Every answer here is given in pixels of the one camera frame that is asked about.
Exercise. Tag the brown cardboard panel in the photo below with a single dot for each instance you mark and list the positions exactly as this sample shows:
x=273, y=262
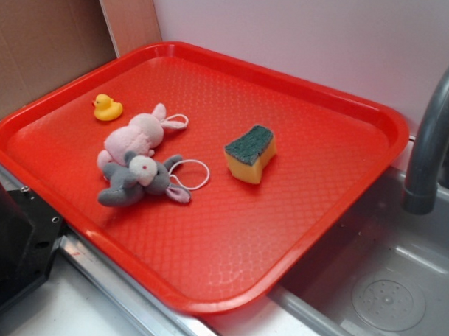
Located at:
x=45, y=44

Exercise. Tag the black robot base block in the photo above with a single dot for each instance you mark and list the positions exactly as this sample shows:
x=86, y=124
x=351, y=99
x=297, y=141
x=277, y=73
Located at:
x=29, y=236

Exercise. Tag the grey plastic sink basin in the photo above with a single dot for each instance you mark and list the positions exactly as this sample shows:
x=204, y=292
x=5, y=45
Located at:
x=376, y=234

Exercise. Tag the grey curved faucet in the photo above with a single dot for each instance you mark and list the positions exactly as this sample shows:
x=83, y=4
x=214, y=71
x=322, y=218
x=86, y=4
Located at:
x=428, y=165

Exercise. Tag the pink plush bunny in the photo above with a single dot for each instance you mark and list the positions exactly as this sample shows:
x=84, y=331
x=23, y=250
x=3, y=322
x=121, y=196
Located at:
x=142, y=135

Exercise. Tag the grey plush bunny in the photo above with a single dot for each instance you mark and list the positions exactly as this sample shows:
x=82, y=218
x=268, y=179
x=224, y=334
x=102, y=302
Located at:
x=143, y=176

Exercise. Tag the round sink drain cover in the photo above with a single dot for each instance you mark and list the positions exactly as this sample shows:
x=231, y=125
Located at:
x=387, y=301

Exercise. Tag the yellow rubber duck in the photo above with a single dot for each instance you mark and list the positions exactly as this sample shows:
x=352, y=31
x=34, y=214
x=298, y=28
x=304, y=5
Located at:
x=106, y=109

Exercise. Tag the red plastic tray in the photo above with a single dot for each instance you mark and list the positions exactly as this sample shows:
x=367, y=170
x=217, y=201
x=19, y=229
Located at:
x=234, y=240

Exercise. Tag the green and yellow sponge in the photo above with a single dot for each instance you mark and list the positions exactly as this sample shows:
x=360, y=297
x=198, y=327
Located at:
x=249, y=155

